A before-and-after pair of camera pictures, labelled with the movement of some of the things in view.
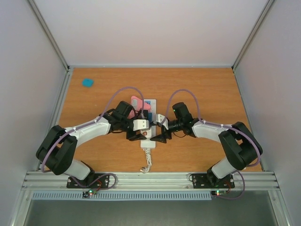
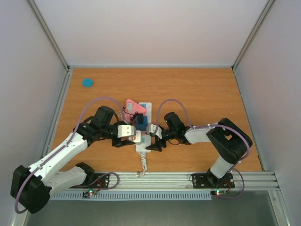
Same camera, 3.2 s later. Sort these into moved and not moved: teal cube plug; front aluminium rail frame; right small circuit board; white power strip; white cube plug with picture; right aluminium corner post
Moved: white power strip; white cube plug with picture
Not moved: right aluminium corner post; right small circuit board; front aluminium rail frame; teal cube plug
